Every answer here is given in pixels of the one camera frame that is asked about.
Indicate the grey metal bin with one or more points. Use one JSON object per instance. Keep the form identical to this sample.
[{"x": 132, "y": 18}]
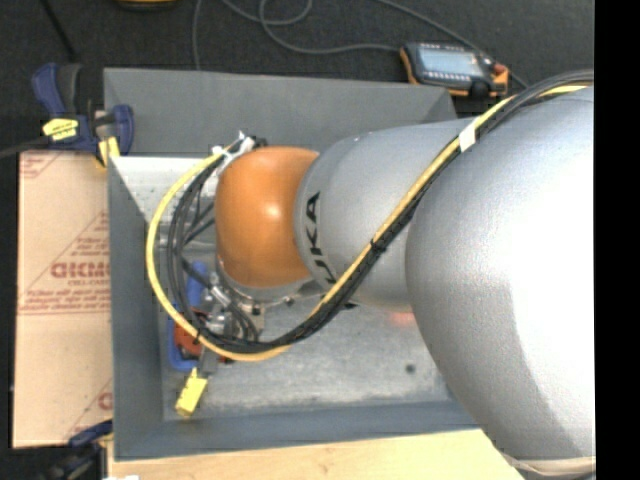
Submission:
[{"x": 310, "y": 368}]

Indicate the brown cardboard board red print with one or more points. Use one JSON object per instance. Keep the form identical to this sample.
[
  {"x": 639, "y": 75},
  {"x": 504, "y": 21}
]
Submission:
[{"x": 60, "y": 348}]

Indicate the blue and orange tool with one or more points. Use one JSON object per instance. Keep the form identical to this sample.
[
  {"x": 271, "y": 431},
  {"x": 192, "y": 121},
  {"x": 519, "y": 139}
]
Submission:
[{"x": 198, "y": 274}]

